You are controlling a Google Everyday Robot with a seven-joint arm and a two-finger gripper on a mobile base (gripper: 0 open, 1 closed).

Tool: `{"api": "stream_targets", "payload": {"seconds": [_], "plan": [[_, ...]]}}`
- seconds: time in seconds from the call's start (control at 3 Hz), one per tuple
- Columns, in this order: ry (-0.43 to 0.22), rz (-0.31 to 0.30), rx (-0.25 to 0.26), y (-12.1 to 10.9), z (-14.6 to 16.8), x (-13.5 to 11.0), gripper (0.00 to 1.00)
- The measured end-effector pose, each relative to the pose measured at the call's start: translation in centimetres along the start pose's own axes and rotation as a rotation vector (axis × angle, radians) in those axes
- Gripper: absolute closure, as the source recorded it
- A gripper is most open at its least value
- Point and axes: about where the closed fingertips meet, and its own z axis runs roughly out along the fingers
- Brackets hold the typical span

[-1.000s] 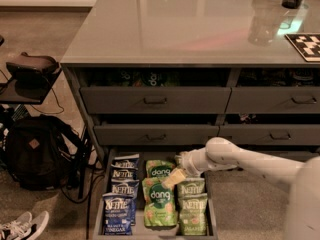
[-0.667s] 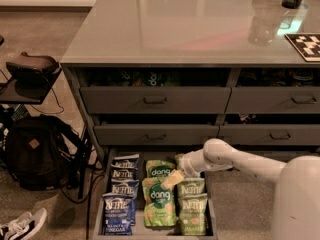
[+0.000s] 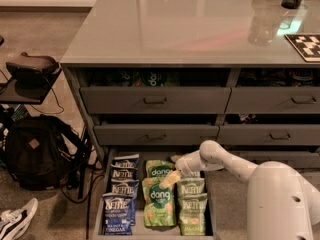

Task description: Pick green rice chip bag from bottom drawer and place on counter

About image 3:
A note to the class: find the black white marker tag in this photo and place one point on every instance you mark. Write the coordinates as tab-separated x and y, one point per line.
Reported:
306	44

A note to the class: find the black backpack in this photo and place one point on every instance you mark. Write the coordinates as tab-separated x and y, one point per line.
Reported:
36	154

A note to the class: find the top left grey drawer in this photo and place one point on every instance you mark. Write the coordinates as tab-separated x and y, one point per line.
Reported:
158	91

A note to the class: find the grey drawer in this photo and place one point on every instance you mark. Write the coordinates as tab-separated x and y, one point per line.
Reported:
158	91
295	159
154	134
267	129
276	91

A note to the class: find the bottom right grey drawer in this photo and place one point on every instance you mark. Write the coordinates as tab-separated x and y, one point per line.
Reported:
295	159

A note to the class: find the open bottom left drawer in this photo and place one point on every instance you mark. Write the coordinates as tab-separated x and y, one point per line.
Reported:
139	231

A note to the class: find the green dang chip bag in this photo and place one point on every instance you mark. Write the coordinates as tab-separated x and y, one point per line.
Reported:
159	209
158	168

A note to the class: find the front blue Kettle chip bag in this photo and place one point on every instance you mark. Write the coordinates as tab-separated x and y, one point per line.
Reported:
117	214

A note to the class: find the rear green Kettle chip bag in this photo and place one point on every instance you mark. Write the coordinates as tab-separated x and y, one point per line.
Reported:
175	158

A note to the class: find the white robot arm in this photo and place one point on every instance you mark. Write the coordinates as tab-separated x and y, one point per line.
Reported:
281	203

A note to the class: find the green kettle chip bag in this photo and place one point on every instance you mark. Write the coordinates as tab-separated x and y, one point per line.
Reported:
192	209
175	158
190	186
192	175

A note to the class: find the black device on side table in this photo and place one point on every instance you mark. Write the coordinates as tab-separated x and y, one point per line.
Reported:
30	69

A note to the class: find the grey white sneaker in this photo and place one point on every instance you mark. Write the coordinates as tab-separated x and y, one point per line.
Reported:
13	224

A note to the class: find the blue kettle chip bag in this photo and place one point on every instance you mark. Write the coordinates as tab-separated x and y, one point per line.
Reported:
127	187
123	173
127	161
117	214

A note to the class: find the middle right grey drawer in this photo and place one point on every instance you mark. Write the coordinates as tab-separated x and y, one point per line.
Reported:
267	129

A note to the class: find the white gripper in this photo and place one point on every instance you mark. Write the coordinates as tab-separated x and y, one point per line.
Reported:
184	165

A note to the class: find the middle left grey drawer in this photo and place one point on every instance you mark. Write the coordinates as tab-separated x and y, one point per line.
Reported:
154	134

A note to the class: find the rear blue Kettle chip bag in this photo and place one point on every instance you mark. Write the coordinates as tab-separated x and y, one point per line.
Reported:
127	161

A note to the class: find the top right grey drawer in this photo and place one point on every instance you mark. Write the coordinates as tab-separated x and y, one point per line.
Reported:
276	91

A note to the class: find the grey drawer cabinet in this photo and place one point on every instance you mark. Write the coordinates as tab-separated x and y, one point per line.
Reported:
216	35

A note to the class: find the front green Kettle chip bag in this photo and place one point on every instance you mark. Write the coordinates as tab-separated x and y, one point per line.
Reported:
192	209

